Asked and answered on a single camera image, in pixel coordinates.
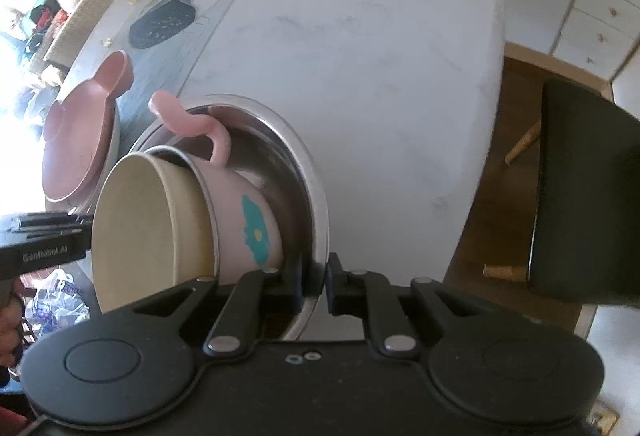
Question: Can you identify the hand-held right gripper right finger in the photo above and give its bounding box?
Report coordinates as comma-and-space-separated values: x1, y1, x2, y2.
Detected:
325, 252, 482, 358

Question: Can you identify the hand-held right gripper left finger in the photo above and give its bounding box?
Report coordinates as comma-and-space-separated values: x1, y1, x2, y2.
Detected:
132, 256, 307, 358

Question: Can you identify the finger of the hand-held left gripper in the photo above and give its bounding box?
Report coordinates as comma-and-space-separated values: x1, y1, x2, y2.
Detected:
0, 222, 94, 242
17, 212, 94, 226

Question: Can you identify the pink bear-shaped plate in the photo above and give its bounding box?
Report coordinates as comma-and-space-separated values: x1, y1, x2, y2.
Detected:
41, 51, 134, 202

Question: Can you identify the pink pot with steel lining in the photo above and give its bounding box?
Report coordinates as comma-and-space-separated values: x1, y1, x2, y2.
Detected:
148, 90, 285, 284

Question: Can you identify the stainless steel bowl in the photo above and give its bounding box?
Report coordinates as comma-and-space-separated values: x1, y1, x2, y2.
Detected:
127, 92, 331, 342

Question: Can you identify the person's left hand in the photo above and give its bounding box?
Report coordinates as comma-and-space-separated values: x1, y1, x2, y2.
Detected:
0, 277, 25, 369

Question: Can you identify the white plastic bag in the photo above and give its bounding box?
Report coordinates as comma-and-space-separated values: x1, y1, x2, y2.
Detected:
24, 269, 92, 339

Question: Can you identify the blue patterned table runner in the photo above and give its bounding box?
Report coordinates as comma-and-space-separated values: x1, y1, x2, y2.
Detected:
120, 0, 281, 117

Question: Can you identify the sofa with beige cover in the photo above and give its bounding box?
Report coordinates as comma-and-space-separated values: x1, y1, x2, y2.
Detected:
30, 0, 126, 72

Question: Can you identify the wooden dining chair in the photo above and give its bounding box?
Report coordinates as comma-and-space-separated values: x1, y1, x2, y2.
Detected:
482, 79, 640, 309

